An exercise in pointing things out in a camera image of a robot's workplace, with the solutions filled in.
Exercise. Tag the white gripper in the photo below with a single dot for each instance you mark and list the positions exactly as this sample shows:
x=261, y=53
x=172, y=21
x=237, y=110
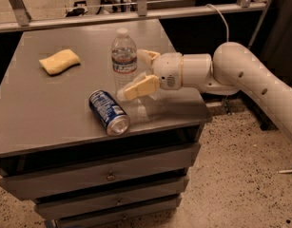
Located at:
x=167, y=69

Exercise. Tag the clear plastic water bottle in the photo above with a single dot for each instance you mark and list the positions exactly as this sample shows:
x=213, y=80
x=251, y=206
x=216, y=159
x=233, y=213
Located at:
x=123, y=58

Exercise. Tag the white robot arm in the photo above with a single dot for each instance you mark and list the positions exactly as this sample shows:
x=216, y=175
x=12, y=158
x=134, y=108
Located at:
x=231, y=68

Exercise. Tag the blue pepsi can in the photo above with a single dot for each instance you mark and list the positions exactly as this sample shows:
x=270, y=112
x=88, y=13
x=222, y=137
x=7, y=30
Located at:
x=113, y=118

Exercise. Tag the yellow sponge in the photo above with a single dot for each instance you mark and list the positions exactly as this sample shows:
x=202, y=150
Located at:
x=59, y=62

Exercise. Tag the top drawer knob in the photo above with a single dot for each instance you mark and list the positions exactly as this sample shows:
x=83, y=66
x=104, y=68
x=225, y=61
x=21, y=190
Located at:
x=111, y=176

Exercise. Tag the grey drawer cabinet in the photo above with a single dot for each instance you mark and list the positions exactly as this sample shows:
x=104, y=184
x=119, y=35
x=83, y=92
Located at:
x=55, y=153

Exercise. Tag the pale stick on floor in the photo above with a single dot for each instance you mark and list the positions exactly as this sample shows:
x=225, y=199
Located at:
x=288, y=171

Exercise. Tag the grey metal frame rail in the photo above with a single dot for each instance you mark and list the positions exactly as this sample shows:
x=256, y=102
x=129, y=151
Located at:
x=25, y=15

